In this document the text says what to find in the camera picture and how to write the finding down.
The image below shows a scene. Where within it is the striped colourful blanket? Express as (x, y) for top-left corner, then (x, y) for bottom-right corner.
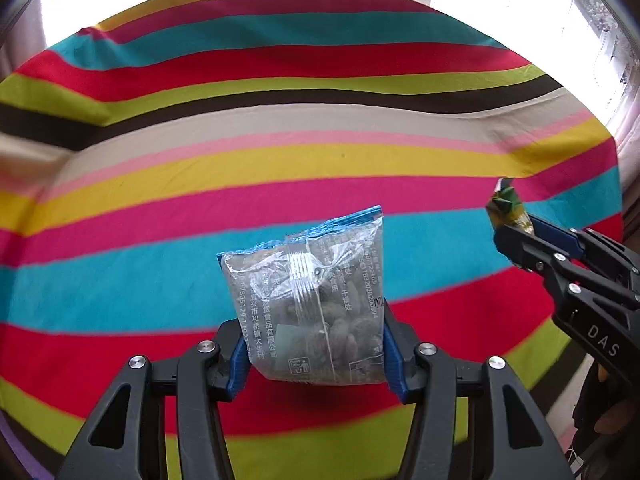
(0, 0), (625, 480)

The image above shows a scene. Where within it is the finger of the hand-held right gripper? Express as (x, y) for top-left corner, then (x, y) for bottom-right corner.
(492, 224), (572, 287)
(529, 214), (640, 309)

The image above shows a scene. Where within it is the floral lace curtain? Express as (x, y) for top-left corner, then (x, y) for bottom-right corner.
(545, 0), (640, 131)

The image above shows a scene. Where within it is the small green snack packet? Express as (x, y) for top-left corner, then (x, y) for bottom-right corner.
(485, 177), (534, 237)

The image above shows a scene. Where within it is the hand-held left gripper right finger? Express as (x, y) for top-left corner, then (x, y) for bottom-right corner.
(382, 307), (573, 480)

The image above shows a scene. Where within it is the blue-edged snack packet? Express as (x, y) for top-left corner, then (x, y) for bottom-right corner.
(216, 205), (389, 387)

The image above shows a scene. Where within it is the beige curtain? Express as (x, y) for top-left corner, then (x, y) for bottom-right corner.
(0, 5), (48, 81)

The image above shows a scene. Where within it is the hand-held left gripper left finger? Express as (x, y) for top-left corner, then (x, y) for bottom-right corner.
(57, 317), (251, 480)

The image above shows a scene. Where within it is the person's right hand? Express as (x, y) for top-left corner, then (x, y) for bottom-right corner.
(572, 360), (631, 462)

